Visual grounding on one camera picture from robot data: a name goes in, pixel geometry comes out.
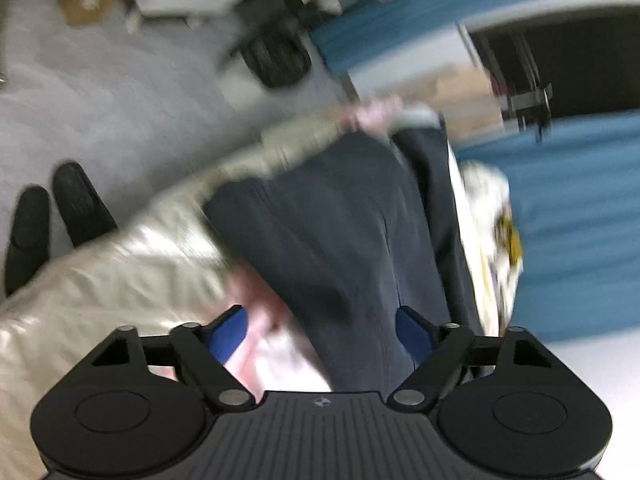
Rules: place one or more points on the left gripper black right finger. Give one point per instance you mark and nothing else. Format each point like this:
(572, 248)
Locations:
(506, 404)

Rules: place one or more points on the white clothes pile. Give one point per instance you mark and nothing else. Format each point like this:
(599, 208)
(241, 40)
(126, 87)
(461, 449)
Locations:
(482, 195)

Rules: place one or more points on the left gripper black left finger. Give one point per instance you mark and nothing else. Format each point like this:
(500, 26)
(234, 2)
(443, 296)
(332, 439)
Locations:
(135, 405)

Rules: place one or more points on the blue curtain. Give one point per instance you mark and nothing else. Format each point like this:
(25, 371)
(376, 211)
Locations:
(575, 201)
(370, 30)

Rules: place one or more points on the left black shoe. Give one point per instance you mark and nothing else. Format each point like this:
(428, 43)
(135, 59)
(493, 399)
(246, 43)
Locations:
(29, 242)

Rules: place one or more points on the dark navy garment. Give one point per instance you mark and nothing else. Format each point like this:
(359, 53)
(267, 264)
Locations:
(349, 236)

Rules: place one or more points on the beige black chair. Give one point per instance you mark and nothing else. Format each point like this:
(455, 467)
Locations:
(272, 46)

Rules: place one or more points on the pastel rainbow bed sheet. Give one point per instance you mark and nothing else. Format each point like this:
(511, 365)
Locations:
(162, 270)

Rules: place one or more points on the mustard yellow garment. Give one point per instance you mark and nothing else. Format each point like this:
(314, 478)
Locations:
(508, 239)

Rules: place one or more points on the blue right curtain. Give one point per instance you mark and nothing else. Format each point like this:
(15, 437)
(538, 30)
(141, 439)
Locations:
(575, 201)

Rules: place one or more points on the blue left curtain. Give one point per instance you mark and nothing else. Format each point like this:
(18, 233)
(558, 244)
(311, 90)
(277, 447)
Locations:
(370, 30)

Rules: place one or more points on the dark window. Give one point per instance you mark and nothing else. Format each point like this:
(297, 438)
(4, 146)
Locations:
(567, 64)

